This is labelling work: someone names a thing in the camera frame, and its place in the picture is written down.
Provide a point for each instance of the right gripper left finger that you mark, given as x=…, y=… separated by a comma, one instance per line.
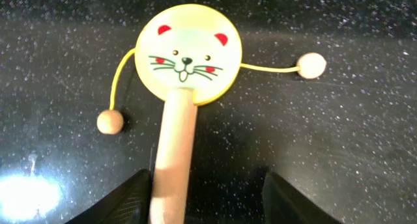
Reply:
x=123, y=202

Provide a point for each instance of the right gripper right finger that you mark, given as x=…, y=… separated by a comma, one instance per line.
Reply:
x=290, y=202

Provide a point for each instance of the yellow cat rattle drum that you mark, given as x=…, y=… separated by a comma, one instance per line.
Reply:
x=187, y=54

